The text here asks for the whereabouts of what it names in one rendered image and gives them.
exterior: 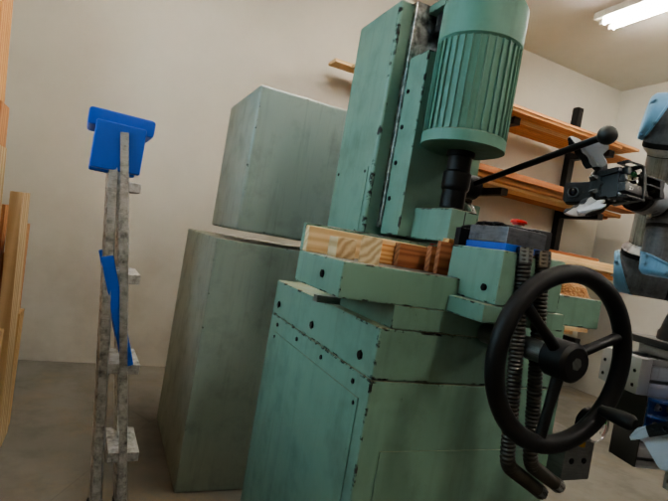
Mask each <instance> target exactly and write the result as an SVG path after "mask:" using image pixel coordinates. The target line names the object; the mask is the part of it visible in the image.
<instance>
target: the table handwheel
mask: <svg viewBox="0 0 668 501"><path fill-rule="evenodd" d="M564 283H578V284H581V285H584V286H586V287H588V288H589V289H591V290H592V291H593V292H594V293H595V294H596V295H597V296H598V297H599V298H600V300H601V301H602V303H603V305H604V307H605V309H606V311H607V314H608V317H609V320H610V324H611V330H612V334H609V335H607V336H605V337H602V338H600V339H598V340H596V341H593V342H590V343H587V344H585V345H581V344H578V343H575V342H572V341H568V340H565V339H562V338H558V337H555V336H554V335H553V333H552V332H551V330H550V329H549V328H548V326H547V325H546V323H545V322H544V320H543V319H542V317H541V316H540V314H539V313H538V311H537V309H536V308H535V306H534V305H533V302H534V301H535V300H536V299H537V298H538V297H539V296H540V295H542V294H543V293H544V292H546V291H547V290H549V289H551V288H553V287H555V286H557V285H560V284H564ZM524 313H525V314H526V316H527V317H528V318H529V320H530V321H531V323H532V324H533V325H534V327H535V328H536V330H537V331H538V333H539V334H540V336H541V338H542V339H543V341H542V340H539V339H536V338H533V337H530V336H527V335H525V336H526V338H525V342H524V344H525V346H524V348H525V350H524V353H525V354H524V355H523V356H524V358H526V359H528V360H531V361H534V362H536V363H539V366H540V369H541V370H542V372H543V373H544V374H546V375H549V376H551V380H550V383H549V387H548V390H547V394H546V398H545V402H544V405H543V409H542V412H541V415H540V418H539V421H538V424H537V427H536V430H535V432H532V431H530V430H528V429H527V428H525V427H524V426H523V425H522V424H521V423H520V422H519V421H518V420H517V418H516V417H515V415H514V413H513V411H512V409H511V407H510V404H509V401H508V397H507V392H506V384H505V368H506V359H507V354H508V350H509V346H510V342H511V339H512V336H513V334H514V331H515V329H516V327H517V325H518V323H519V321H520V320H521V318H522V316H523V315H524ZM477 337H478V339H479V340H480V341H481V342H483V343H486V344H488V346H487V350H486V356H485V365H484V383H485V391H486V396H487V401H488V404H489V407H490V410H491V412H492V414H493V417H494V419H495V420H496V422H497V424H498V426H499V427H500V428H501V430H502V431H503V432H504V433H505V434H506V436H507V437H508V438H509V439H510V440H512V441H513V442H514V443H516V444H517V445H519V446H520V447H522V448H524V449H526V450H529V451H532V452H535V453H541V454H556V453H562V452H565V451H568V450H571V449H573V448H575V447H578V446H579V445H581V444H583V443H584V442H586V441H587V440H589V439H590V438H591V437H592V436H594V435H595V434H596V433H597V432H598V431H599V430H600V429H601V428H602V426H603V425H604V424H605V423H606V422H607V419H606V418H604V417H602V416H600V415H599V414H598V413H597V410H598V408H599V406H601V405H603V406H606V407H611V408H616V406H617V404H618V402H619V400H620V398H621V396H622V393H623V391H624V388H625V385H626V382H627V379H628V375H629V371H630V365H631V359H632V329H631V323H630V318H629V314H628V311H627V308H626V306H625V303H624V301H623V299H622V297H621V295H620V294H619V292H618V291H617V289H616V288H615V287H614V285H613V284H612V283H611V282H610V281H609V280H608V279H607V278H606V277H605V276H603V275H602V274H600V273H599V272H597V271H595V270H593V269H591V268H589V267H586V266H582V265H576V264H562V265H557V266H553V267H550V268H547V269H545V270H542V271H540V272H538V273H537V274H535V275H533V276H532V277H531V278H529V279H528V280H527V281H525V282H524V283H523V284H522V285H521V286H520V287H519V288H518V289H517V290H516V291H515V292H514V293H513V294H512V296H511V297H510V298H509V299H508V301H507V302H506V304H505V305H504V307H503V308H502V310H501V312H500V314H499V316H498V317H497V320H496V322H495V324H494V325H492V324H489V323H483V324H482V325H480V327H479V328H478V331H477ZM609 346H612V357H611V363H610V368H609V372H608V375H607V378H606V381H605V384H604V386H603V388H602V390H601V392H600V394H599V396H598V398H597V400H596V401H595V403H594V404H593V406H592V407H591V408H590V410H589V411H588V412H587V413H586V414H585V415H584V417H583V418H581V419H580V420H579V421H578V422H577V423H575V424H574V425H573V426H571V427H569V428H568V429H566V430H563V431H561V432H558V433H553V434H548V431H549V427H550V424H551V420H552V416H553V413H554V409H555V406H556V403H557V400H558V397H559V394H560V391H561V388H562V385H563V382H566V383H575V382H576V381H578V380H579V379H580V378H582V377H583V376H584V374H585V372H586V370H587V367H588V355H590V354H593V353H595V352H597V351H599V350H602V349H604V348H607V347H609Z"/></svg>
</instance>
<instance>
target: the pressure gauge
mask: <svg viewBox="0 0 668 501"><path fill-rule="evenodd" d="M589 410H590V407H586V408H583V409H582V410H581V411H580V412H579V413H578V415H577V417H576V421H575V423H577V422H578V421H579V420H580V419H581V418H583V417H584V416H585V414H586V413H587V412H588V411H589ZM608 429H609V420H608V421H607V422H606V423H605V424H604V425H603V426H602V428H601V429H600V430H599V431H598V432H597V433H596V434H595V435H594V436H592V437H591V438H590V439H589V441H590V442H593V443H597V442H600V441H602V440H603V439H604V438H605V436H606V435H607V432H608Z"/></svg>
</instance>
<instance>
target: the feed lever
mask: <svg viewBox="0 0 668 501"><path fill-rule="evenodd" d="M617 137H618V131H617V129H616V128H615V127H614V126H611V125H606V126H603V127H602V128H601V129H600V130H599V131H598V132H597V134H596V136H593V137H590V138H588V139H585V140H582V141H580V142H577V143H574V144H572V145H569V146H566V147H564V148H561V149H558V150H556V151H553V152H550V153H548V154H545V155H542V156H540V157H537V158H534V159H532V160H529V161H526V162H524V163H521V164H518V165H515V166H513V167H510V168H507V169H505V170H502V171H499V172H497V173H494V174H491V175H489V176H486V177H483V178H480V177H478V176H475V175H472V177H471V182H470V188H469V191H468V192H467V193H466V198H465V199H470V200H475V199H476V198H478V196H479V195H480V194H481V192H482V189H483V184H484V183H487V182H489V181H492V180H495V179H498V178H501V177H503V176H506V175H509V174H512V173H515V172H517V171H520V170H523V169H526V168H529V167H531V166H534V165H537V164H540V163H543V162H545V161H548V160H551V159H554V158H557V157H559V156H562V155H565V154H568V153H571V152H573V151H576V150H579V149H582V148H585V147H587V146H590V145H593V144H596V143H600V144H603V145H609V144H612V143H613V142H615V141H616V139H617Z"/></svg>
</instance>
